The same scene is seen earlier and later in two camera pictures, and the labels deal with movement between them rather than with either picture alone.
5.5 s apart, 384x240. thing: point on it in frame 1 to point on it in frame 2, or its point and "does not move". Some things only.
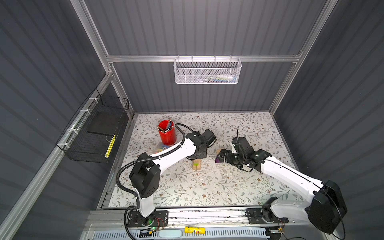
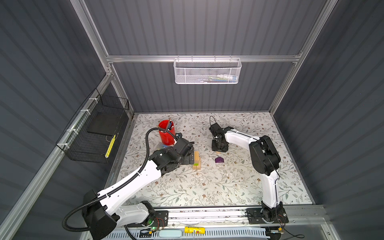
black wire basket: (89, 137) does not move
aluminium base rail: (116, 218) does not move
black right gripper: (226, 159) to (214, 149)
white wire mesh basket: (207, 71) does not move
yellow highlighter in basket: (110, 146) does not move
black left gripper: (204, 155) to (187, 160)
